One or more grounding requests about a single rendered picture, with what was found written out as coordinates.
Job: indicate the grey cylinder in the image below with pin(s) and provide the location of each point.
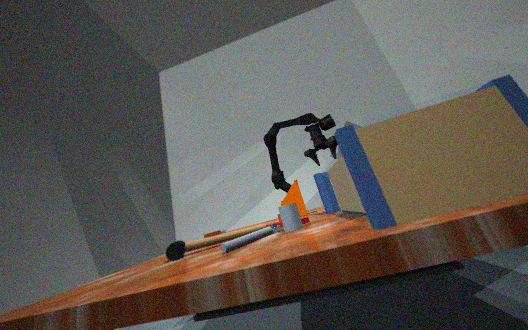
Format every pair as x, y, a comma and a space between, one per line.
290, 217

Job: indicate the clear-panelled guard cubby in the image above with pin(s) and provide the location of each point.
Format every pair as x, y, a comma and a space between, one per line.
460, 150

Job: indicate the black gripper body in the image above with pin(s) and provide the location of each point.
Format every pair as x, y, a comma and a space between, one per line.
319, 143

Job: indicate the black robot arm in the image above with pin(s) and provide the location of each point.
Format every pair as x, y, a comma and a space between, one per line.
270, 141

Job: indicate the grey metal rod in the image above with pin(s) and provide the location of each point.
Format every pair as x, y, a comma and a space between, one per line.
241, 241

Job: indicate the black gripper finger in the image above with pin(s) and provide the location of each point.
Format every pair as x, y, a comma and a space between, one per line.
314, 158
332, 147

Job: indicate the red flat bar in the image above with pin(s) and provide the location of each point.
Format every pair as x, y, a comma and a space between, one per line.
304, 220

